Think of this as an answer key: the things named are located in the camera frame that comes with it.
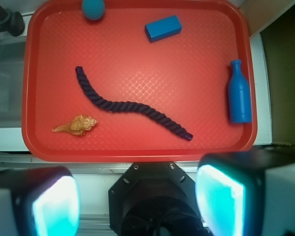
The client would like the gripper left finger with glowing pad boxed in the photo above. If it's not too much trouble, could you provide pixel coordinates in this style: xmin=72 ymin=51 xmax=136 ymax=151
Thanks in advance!
xmin=0 ymin=166 xmax=81 ymax=236

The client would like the blue plastic bottle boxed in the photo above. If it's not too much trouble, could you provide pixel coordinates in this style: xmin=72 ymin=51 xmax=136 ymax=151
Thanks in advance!
xmin=228 ymin=59 xmax=252 ymax=123

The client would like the dark purple rope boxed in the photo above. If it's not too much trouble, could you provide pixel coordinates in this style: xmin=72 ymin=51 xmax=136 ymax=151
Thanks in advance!
xmin=75 ymin=65 xmax=194 ymax=143

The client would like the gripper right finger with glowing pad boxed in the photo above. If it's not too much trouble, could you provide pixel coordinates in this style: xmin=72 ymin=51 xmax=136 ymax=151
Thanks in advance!
xmin=195 ymin=148 xmax=295 ymax=236

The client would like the clear plastic bin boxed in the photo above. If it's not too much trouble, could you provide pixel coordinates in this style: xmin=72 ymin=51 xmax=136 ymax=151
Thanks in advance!
xmin=0 ymin=42 xmax=25 ymax=128

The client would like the golden conch shell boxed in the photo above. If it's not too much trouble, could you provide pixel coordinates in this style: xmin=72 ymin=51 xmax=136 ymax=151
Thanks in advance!
xmin=52 ymin=115 xmax=98 ymax=136

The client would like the blue rectangular block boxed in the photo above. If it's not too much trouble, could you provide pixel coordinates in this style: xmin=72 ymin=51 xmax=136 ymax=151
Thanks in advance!
xmin=145 ymin=15 xmax=182 ymax=42

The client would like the black clamp knob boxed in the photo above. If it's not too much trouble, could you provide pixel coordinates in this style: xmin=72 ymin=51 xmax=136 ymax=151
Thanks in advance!
xmin=0 ymin=5 xmax=25 ymax=37

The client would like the blue dimpled ball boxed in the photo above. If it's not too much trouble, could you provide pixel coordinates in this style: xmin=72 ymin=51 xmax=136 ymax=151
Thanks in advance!
xmin=82 ymin=0 xmax=105 ymax=21

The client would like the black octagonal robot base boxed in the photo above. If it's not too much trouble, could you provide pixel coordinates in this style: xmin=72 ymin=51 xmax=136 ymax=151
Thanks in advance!
xmin=108 ymin=162 xmax=210 ymax=236

